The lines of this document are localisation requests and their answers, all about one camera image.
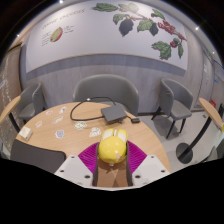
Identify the small bluish paper sticker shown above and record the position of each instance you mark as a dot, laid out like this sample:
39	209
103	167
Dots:
60	134

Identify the small white box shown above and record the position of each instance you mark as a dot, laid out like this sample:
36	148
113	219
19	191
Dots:
25	133

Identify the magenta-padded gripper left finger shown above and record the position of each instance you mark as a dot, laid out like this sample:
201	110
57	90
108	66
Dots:
75	166

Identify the grey upholstered chair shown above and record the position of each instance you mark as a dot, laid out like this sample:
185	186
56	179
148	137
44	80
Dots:
31	100
175	100
106	88

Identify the dark grey flat box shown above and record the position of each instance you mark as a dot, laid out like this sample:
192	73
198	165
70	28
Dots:
114	114

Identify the small black adapter plug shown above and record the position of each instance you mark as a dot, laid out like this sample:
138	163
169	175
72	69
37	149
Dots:
135	120

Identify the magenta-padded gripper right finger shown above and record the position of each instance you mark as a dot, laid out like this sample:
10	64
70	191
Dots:
150	166

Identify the yellow computer mouse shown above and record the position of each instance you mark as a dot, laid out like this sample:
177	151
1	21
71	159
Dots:
112	148

